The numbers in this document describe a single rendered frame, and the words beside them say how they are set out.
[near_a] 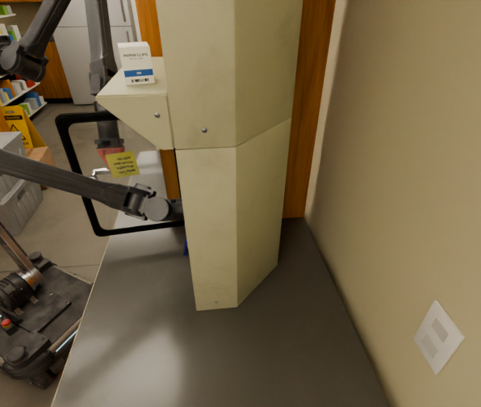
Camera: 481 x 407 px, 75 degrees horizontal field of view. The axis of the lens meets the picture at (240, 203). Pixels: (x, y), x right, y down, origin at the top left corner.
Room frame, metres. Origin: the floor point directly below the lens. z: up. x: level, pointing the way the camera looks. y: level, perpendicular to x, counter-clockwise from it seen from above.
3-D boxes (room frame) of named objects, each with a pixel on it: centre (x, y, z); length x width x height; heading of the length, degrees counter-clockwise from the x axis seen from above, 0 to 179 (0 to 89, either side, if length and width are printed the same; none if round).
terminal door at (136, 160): (0.79, 0.32, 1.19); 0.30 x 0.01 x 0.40; 102
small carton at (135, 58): (0.59, 0.18, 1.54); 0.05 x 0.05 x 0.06; 20
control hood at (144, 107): (0.67, 0.19, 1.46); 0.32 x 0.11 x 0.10; 6
